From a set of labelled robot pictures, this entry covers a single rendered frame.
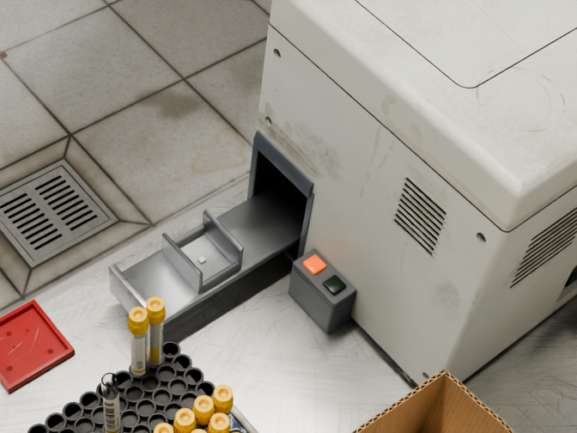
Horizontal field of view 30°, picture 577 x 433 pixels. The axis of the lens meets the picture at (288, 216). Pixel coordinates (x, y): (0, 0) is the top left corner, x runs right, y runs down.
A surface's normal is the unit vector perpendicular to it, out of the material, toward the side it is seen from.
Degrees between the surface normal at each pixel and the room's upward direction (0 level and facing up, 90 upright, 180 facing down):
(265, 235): 0
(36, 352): 0
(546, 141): 0
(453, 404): 89
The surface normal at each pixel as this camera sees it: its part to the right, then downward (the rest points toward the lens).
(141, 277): 0.10, -0.62
